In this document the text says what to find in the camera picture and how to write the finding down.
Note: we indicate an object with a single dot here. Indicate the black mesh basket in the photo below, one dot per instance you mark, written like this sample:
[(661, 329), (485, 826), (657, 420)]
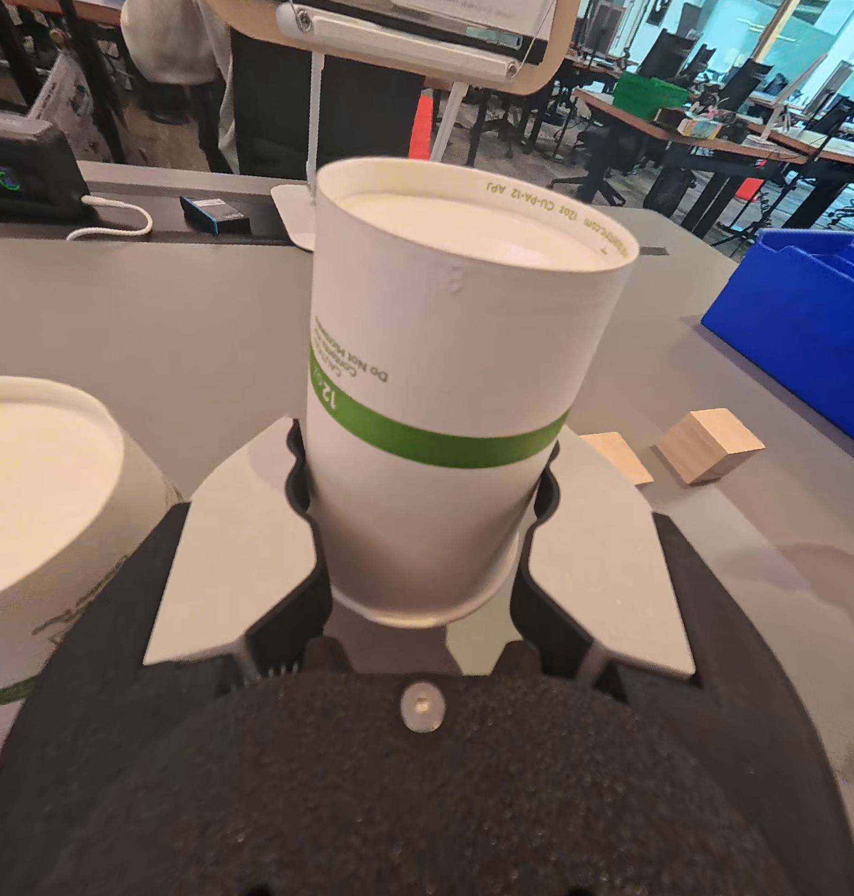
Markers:
[(668, 189)]

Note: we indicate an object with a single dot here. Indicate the white printed paper sheet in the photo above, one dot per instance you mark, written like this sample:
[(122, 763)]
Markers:
[(70, 105)]

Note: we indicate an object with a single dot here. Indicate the black charger with display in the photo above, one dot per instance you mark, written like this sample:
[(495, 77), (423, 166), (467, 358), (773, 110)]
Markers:
[(28, 168)]

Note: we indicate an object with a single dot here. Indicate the small printed carton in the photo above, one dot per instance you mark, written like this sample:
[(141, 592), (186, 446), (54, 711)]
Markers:
[(700, 127)]

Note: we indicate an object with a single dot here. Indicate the blue plastic bin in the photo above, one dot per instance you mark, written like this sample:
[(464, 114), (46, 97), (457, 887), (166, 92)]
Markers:
[(784, 329)]

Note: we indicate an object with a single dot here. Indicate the wood-edged office desk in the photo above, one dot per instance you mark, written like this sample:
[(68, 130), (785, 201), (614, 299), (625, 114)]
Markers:
[(679, 136), (819, 150), (84, 8)]

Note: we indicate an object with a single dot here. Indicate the green plastic crate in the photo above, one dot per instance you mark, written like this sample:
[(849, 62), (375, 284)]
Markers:
[(647, 94)]

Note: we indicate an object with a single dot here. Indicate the printed instruction sheet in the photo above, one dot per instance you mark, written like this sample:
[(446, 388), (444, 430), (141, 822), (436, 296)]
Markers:
[(469, 10)]

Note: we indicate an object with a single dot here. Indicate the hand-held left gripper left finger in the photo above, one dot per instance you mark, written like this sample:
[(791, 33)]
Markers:
[(224, 574)]

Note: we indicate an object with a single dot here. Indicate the tan-edged display board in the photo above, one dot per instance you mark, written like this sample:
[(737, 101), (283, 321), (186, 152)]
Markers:
[(563, 49)]

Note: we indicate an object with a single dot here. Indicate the wooden cube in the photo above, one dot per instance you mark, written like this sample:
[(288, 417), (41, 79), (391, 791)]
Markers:
[(619, 455), (707, 444)]

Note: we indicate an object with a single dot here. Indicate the white paper cup green band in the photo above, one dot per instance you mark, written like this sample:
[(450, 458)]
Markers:
[(42, 490), (455, 336)]

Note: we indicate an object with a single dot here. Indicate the black office chair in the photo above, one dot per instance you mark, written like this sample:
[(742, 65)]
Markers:
[(668, 52)]

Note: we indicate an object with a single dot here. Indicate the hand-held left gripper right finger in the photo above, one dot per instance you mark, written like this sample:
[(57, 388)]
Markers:
[(609, 581)]

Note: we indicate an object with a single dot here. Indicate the orange traffic cone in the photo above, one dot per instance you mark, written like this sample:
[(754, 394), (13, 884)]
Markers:
[(752, 190), (421, 129)]

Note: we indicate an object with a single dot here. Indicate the small black box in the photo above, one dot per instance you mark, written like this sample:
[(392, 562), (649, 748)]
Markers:
[(213, 213)]

